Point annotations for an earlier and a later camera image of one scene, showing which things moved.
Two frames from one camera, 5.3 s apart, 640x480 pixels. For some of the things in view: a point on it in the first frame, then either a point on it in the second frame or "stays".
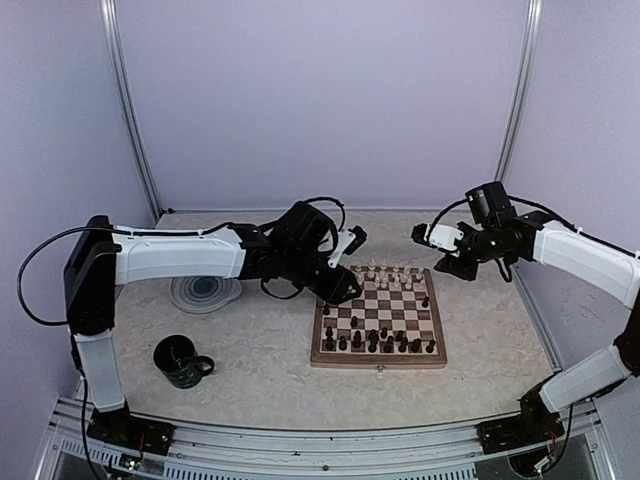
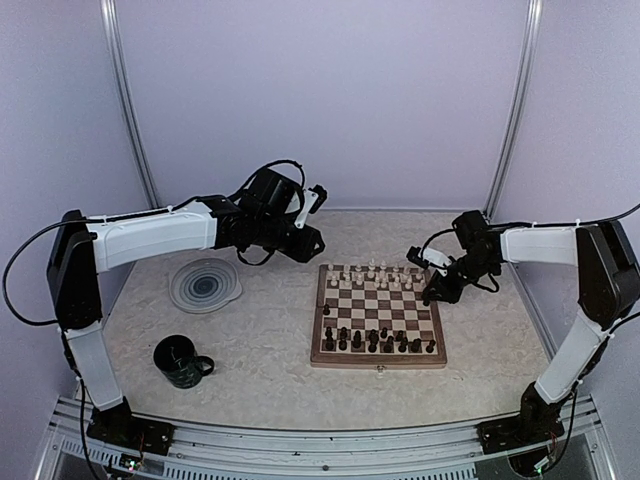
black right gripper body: (484, 248) -> (454, 291)
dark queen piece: (357, 339) stays
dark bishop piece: (403, 341) stays
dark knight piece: (373, 337) stays
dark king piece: (388, 347) stays
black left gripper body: (328, 291) -> (300, 250)
